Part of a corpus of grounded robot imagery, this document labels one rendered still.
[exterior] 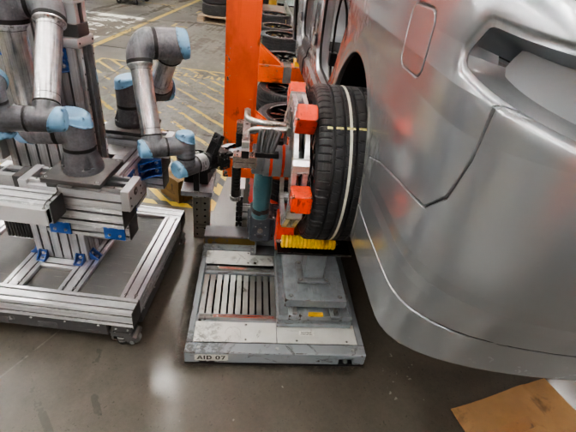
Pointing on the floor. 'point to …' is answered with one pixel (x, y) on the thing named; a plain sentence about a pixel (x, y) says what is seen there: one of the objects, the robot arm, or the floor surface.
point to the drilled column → (201, 215)
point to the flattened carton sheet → (519, 411)
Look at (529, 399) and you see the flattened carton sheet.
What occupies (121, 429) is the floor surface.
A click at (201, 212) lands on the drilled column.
